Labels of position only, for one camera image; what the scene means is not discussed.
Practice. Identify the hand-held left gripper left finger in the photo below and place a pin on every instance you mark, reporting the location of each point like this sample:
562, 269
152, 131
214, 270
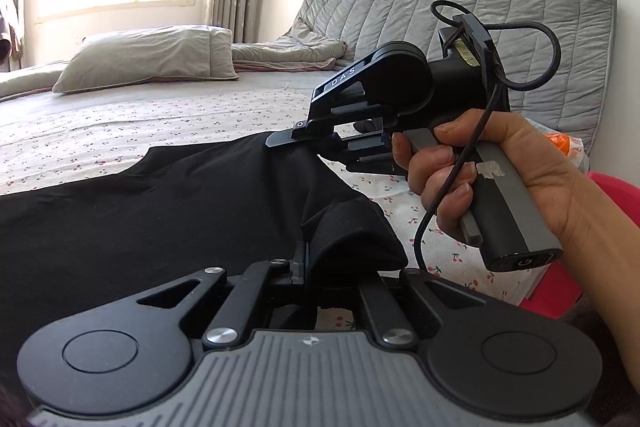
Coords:
299, 266

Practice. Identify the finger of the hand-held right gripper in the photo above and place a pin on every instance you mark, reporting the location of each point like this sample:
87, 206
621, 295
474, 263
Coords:
310, 129
372, 154

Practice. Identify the black t-shirt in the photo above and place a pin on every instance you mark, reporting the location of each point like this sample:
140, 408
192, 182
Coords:
150, 207

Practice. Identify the person's red garment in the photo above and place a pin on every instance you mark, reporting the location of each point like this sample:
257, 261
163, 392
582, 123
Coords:
617, 192

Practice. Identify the grey pillow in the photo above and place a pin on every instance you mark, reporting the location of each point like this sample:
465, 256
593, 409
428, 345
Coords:
150, 57

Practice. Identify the grey bed sheet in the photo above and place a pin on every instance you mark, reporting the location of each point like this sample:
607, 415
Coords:
200, 82

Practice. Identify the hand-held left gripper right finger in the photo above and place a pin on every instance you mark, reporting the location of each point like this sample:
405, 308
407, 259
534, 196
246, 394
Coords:
382, 309

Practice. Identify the person's right forearm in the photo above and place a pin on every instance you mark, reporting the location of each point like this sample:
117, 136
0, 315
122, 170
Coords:
615, 267

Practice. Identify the cherry print bed sheet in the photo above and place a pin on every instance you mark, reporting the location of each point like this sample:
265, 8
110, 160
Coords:
125, 127

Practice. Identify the folded grey quilt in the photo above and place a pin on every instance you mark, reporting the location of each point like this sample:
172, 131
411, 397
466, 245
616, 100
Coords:
290, 54

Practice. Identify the orange and white plastic bag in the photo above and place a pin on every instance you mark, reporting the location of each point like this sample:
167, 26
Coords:
562, 142

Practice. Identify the person's right hand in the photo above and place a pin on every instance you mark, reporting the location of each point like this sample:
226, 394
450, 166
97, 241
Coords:
540, 167

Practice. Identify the dark cloth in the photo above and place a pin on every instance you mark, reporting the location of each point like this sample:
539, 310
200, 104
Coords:
610, 382

